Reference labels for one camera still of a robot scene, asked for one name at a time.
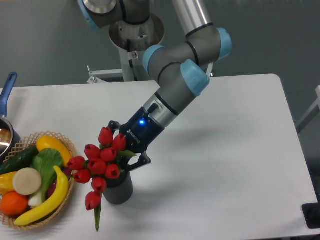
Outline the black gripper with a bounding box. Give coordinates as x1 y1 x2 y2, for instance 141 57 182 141
107 107 165 173

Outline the red tulip bouquet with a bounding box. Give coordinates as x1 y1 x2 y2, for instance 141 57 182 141
67 127 136 232

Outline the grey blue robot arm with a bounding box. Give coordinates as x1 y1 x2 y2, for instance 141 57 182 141
78 0 232 172

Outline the dark grey ribbed vase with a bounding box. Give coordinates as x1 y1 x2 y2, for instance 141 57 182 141
103 168 134 205

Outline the dark red vegetable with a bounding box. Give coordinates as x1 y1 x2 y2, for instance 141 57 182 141
46 168 72 199

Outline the yellow banana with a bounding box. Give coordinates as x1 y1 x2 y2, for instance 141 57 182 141
14 165 69 226

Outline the green bok choy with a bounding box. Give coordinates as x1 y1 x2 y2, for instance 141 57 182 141
28 148 63 209

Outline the woven wicker basket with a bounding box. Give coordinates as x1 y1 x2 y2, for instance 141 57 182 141
0 131 77 231

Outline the green cucumber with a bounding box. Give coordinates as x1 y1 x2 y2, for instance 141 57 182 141
0 145 39 175

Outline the beige round disc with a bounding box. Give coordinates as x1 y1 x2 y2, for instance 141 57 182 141
12 167 42 196

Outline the yellow bell pepper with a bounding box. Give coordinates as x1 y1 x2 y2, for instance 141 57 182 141
0 171 17 196

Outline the orange fruit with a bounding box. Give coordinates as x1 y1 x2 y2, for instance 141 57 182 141
0 191 29 216

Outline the black device at table edge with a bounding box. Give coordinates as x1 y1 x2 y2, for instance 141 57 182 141
301 202 320 229

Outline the white metal base frame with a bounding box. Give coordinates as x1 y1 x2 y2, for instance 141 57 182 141
86 62 215 84

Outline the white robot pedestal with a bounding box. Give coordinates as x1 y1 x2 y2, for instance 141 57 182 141
109 13 165 82

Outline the blue handled saucepan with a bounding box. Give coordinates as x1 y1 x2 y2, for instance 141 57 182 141
0 72 21 165

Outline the white frame at right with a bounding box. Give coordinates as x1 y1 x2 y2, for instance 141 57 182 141
295 85 320 134

